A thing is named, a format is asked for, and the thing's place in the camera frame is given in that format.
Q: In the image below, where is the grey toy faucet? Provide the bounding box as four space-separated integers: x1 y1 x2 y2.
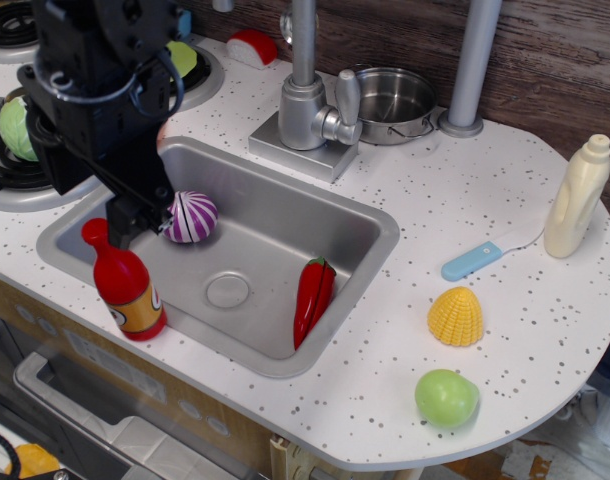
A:
249 1 362 183

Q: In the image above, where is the stainless steel pot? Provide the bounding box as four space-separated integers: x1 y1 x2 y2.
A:
356 67 438 146

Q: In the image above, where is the lime green plate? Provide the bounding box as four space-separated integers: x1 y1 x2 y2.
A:
166 41 197 78

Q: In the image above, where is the silver toy sink basin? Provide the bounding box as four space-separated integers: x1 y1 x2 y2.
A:
35 135 402 380

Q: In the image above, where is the red white toy radish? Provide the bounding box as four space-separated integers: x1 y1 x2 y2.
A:
226 29 278 70

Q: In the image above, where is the purple striped toy onion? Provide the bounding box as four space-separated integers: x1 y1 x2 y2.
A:
163 191 219 244

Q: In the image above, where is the yellow toy item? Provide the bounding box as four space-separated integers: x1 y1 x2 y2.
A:
14 444 61 479

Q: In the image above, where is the front left stove burner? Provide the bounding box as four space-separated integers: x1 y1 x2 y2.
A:
0 119 104 213

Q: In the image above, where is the blue plastic bowl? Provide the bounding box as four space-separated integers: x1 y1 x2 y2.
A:
179 10 192 39

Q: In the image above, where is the blue handled toy knife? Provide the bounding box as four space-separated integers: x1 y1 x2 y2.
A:
440 220 544 282

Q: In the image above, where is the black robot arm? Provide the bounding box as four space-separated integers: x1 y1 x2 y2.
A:
17 1 184 249

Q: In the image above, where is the red ketchup bottle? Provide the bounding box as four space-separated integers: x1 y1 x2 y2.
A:
81 218 167 341

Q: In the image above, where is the green toy apple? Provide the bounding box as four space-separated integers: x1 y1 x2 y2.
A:
414 369 480 428

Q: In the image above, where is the back left stove burner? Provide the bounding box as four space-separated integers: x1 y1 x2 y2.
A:
0 1 38 64

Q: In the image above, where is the green toy cabbage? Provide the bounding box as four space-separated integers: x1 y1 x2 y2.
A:
0 97 38 162

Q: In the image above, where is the red toy chili pepper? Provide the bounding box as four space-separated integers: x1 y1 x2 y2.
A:
293 256 336 350

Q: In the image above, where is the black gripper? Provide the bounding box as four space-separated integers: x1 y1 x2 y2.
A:
17 59 175 248

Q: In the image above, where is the yellow toy corn piece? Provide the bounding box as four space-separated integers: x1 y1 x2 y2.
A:
427 287 483 347

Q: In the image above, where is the cream plastic bottle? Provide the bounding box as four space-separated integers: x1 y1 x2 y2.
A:
544 134 610 258

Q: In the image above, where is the grey oven door handle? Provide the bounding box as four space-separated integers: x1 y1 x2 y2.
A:
14 353 233 479

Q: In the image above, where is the grey support pole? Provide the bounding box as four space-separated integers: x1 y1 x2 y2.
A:
438 0 502 138

